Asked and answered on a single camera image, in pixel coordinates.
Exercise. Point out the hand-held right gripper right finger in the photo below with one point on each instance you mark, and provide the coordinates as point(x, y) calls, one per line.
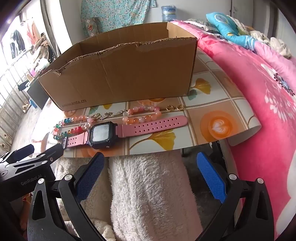
point(208, 173)

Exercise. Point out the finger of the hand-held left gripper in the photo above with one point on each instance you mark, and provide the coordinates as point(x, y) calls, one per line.
point(23, 149)
point(50, 155)

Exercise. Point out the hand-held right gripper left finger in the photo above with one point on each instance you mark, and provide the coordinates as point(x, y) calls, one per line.
point(92, 171)

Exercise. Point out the gold hoop earring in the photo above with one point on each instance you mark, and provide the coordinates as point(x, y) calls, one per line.
point(177, 107)
point(167, 108)

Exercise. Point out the brown cardboard box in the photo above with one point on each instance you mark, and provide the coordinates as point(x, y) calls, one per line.
point(127, 76)

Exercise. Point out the black side table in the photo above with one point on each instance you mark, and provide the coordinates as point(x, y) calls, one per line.
point(38, 95)

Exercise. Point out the leaf patterned tablecloth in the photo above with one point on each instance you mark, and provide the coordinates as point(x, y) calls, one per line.
point(208, 97)

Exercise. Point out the pink floral blanket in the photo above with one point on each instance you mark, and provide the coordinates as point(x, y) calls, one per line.
point(254, 92)

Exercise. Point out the pile of clothes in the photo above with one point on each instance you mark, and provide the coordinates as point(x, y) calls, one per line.
point(44, 49)

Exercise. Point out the dark hanging jacket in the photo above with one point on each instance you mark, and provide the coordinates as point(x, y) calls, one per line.
point(17, 42)

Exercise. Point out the pink hanging garment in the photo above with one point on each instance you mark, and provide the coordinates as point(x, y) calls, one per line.
point(32, 32)

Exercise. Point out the small patterned bag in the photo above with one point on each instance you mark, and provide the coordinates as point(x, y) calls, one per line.
point(92, 26)

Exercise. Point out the cream crumpled cloth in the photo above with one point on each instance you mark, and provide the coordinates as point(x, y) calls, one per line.
point(275, 44)

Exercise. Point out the blue floral quilt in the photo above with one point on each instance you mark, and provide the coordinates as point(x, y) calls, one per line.
point(222, 25)

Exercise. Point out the grey lace-edged cloth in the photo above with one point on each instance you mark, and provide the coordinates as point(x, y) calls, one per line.
point(198, 23)

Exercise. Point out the teal floral garment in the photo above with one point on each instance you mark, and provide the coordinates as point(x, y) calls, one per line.
point(120, 14)

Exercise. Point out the blue water jug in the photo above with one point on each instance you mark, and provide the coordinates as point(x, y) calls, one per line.
point(168, 14)

